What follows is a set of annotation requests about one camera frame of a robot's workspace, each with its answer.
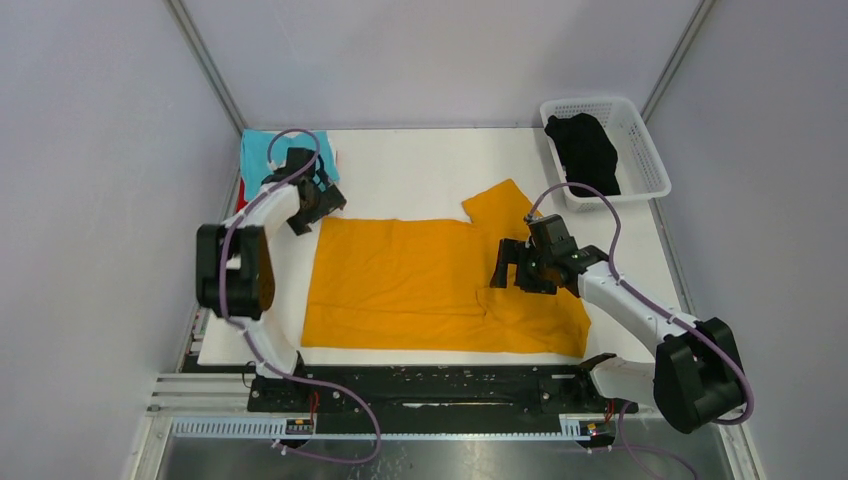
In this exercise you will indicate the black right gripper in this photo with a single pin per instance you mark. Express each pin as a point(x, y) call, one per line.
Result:
point(510, 252)

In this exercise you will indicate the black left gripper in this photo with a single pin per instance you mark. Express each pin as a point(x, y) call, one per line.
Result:
point(329, 201)

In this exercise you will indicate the orange t-shirt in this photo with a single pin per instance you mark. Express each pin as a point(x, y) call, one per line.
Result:
point(425, 285)

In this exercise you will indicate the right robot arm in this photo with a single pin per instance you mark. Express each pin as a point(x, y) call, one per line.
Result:
point(695, 376)

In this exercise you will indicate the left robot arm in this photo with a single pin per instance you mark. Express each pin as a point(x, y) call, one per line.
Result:
point(234, 276)

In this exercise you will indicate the teal folded t-shirt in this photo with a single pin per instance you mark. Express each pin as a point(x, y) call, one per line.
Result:
point(254, 164)

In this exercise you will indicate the red folded t-shirt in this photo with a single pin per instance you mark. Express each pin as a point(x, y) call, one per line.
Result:
point(241, 201)

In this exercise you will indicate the black t-shirt in basket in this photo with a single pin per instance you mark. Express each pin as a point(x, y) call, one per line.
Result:
point(585, 152)

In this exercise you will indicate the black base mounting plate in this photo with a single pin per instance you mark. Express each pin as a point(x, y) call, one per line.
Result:
point(427, 399)

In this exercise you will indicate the white plastic laundry basket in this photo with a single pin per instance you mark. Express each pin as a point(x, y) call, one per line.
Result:
point(640, 172)

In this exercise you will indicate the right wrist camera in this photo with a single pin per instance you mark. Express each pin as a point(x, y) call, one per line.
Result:
point(550, 232)

